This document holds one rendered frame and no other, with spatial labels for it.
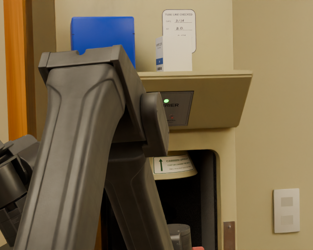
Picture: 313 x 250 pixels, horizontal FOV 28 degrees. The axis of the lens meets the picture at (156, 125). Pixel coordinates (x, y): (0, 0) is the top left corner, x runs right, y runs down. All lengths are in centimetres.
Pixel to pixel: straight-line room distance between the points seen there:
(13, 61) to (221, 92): 34
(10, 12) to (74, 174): 58
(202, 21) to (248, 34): 49
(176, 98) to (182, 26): 16
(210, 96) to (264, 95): 58
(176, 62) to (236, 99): 12
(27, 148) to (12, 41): 19
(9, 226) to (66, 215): 42
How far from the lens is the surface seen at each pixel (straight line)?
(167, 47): 104
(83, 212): 46
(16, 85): 102
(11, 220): 87
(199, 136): 114
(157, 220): 74
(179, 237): 94
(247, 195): 163
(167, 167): 115
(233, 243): 118
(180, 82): 102
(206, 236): 127
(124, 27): 101
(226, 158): 115
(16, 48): 102
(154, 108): 61
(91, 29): 101
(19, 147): 92
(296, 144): 166
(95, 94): 53
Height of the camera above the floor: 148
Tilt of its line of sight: 3 degrees down
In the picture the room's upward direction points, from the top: 2 degrees counter-clockwise
